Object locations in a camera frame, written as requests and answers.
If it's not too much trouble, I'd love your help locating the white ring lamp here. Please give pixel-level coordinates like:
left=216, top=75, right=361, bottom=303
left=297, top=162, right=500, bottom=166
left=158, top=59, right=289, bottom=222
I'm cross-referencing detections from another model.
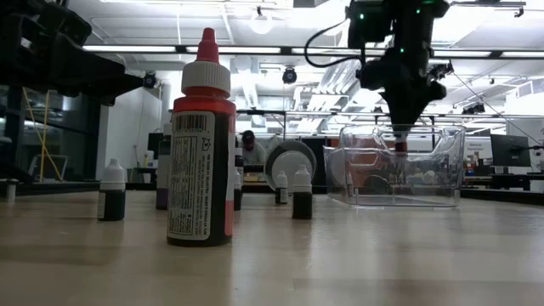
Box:
left=249, top=10, right=274, bottom=36

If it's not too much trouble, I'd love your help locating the large red colouring bottle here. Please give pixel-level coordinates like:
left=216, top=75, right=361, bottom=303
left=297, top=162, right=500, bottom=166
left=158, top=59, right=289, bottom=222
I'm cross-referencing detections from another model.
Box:
left=166, top=27, right=237, bottom=248

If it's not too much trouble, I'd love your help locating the small red dropper bottle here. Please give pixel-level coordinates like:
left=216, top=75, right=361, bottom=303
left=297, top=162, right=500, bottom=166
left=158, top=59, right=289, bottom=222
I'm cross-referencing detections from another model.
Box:
left=394, top=127, right=409, bottom=154

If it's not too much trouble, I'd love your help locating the small white-capped dropper bottle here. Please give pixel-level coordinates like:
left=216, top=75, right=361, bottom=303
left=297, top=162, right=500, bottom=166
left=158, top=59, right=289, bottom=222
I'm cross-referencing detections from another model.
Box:
left=292, top=164, right=314, bottom=220
left=97, top=158, right=128, bottom=222
left=232, top=167, right=245, bottom=212
left=275, top=170, right=289, bottom=206

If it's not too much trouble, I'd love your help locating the round grey gooseneck lamp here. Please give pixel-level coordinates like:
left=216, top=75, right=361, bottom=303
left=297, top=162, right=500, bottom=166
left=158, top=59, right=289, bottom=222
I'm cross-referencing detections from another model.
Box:
left=263, top=139, right=318, bottom=193

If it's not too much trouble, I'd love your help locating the clear plastic bin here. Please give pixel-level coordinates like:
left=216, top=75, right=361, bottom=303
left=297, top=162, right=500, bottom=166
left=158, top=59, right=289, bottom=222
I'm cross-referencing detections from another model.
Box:
left=322, top=123, right=467, bottom=208

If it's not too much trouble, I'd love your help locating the yellow extension cable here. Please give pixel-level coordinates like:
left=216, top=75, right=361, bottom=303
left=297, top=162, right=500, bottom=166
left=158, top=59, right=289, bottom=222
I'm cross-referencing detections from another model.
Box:
left=21, top=87, right=65, bottom=183

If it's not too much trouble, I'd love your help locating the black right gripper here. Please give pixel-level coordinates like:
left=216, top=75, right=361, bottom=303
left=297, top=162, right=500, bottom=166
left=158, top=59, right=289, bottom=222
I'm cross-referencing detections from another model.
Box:
left=358, top=56, right=448, bottom=131

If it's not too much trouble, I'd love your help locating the person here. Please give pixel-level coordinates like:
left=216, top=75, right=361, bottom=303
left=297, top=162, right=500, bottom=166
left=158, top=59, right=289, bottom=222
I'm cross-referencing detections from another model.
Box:
left=240, top=129, right=267, bottom=166

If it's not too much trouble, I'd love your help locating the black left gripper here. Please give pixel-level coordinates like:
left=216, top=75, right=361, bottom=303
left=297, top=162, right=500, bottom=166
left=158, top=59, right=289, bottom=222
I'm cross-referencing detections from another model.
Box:
left=0, top=0, right=145, bottom=107

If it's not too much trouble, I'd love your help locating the large violet colouring bottle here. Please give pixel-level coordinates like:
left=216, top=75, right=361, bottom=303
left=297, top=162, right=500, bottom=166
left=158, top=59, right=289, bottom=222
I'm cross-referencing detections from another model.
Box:
left=155, top=122, right=173, bottom=211

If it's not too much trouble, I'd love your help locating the long ceiling light strip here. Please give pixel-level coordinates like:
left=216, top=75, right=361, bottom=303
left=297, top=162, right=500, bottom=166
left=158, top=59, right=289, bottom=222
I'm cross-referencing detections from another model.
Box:
left=82, top=44, right=544, bottom=60

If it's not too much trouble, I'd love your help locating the black computer monitor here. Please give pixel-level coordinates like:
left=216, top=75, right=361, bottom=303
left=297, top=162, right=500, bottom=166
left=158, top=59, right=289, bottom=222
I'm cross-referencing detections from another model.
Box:
left=490, top=133, right=532, bottom=169
left=147, top=132, right=165, bottom=161

